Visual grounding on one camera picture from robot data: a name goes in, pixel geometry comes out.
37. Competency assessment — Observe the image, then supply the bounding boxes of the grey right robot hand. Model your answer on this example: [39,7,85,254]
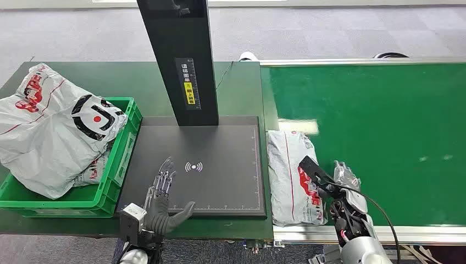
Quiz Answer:
[332,160,369,216]

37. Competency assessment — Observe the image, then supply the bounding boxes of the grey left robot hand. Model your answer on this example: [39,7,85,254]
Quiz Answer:
[144,156,197,227]

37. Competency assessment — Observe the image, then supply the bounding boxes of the grey plastic mailer package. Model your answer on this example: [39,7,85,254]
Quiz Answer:
[266,130,328,228]

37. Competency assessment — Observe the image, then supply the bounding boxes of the green conveyor belt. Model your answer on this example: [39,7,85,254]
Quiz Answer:
[259,57,466,246]

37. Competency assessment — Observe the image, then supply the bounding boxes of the green plastic crate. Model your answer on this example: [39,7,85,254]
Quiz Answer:
[0,96,143,219]

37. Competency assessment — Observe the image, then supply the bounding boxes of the black scanner platform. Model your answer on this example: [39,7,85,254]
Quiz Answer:
[115,116,268,219]

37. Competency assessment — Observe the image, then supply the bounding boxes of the small grey mailer bag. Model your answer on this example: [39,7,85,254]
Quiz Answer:
[73,145,114,189]

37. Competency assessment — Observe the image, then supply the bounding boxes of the black yellow column label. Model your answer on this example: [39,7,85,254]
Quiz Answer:
[175,57,201,111]

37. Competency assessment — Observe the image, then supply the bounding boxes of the large grey mailer bag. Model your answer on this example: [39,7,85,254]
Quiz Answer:
[0,62,129,200]

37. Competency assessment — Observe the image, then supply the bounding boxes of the dark green table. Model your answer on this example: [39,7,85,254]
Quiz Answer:
[0,60,275,241]

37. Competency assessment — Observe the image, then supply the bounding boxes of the black scanner column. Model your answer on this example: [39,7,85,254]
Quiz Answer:
[136,0,219,127]

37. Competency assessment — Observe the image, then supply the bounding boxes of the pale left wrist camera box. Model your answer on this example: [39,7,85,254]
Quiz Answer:
[119,203,148,245]

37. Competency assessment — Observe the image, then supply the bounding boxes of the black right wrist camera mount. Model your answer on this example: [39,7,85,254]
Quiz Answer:
[298,155,338,200]

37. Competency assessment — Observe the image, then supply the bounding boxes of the black coiled cable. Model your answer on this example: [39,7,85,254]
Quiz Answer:
[373,52,409,59]

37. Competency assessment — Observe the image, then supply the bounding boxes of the thin black table cable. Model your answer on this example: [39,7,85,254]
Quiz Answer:
[215,60,234,91]

